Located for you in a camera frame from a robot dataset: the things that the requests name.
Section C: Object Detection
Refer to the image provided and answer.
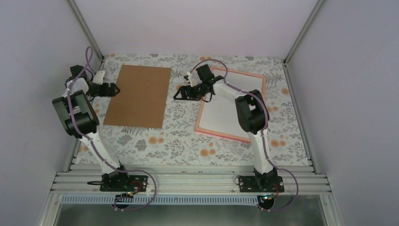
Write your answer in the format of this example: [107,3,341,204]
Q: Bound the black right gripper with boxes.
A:
[174,82,207,101]

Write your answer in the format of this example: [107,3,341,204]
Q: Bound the brown cardboard backing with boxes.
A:
[103,65,172,129]

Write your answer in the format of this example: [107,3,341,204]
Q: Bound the pink wooden picture frame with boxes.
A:
[194,66,267,144]

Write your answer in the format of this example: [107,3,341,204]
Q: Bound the sunset landscape photo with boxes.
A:
[199,74,264,139]

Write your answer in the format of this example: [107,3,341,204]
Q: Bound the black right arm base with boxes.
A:
[237,168,285,193]

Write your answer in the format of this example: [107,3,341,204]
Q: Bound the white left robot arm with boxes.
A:
[52,65,131,191]

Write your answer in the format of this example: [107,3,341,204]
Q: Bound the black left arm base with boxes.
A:
[100,171,148,193]

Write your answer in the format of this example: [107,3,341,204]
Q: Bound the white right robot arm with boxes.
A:
[173,65,278,192]

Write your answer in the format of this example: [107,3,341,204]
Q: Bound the floral patterned tablecloth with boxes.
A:
[74,53,310,167]

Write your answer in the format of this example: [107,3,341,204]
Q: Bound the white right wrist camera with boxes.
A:
[184,72,193,86]

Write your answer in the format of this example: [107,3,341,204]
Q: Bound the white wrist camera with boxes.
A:
[92,71,105,85]
[184,72,193,86]

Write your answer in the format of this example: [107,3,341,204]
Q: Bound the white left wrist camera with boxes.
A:
[92,71,105,85]

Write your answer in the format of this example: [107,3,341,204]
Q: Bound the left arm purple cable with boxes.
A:
[67,47,158,213]

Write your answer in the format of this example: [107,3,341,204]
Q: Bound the aluminium rail base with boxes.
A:
[39,164,342,226]

